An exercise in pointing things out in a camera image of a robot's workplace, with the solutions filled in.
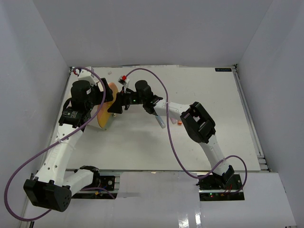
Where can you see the cream cylindrical drawer organizer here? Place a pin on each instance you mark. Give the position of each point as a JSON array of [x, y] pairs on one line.
[[95, 124]]

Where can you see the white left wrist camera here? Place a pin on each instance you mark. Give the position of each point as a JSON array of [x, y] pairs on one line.
[[84, 75]]

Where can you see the pink purple highlighter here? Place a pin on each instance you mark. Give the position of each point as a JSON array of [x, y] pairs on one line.
[[174, 121]]

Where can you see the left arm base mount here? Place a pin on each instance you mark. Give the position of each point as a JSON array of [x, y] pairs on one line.
[[108, 181]]

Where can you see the orange top drawer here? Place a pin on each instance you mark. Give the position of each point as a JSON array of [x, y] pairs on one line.
[[107, 104]]

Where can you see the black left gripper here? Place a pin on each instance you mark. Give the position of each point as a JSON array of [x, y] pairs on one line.
[[108, 91]]

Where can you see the yellow drawer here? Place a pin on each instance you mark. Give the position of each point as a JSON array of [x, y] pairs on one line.
[[103, 118]]

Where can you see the light blue highlighter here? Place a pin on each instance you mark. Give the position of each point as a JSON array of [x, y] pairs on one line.
[[160, 122]]

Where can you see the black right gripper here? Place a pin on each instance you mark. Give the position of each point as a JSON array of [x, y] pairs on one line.
[[121, 100]]

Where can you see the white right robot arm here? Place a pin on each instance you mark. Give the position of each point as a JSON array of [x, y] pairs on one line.
[[198, 124]]

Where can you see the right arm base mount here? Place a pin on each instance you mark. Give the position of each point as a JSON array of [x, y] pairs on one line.
[[209, 190]]

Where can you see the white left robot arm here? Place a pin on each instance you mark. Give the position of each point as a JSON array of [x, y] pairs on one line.
[[49, 188]]

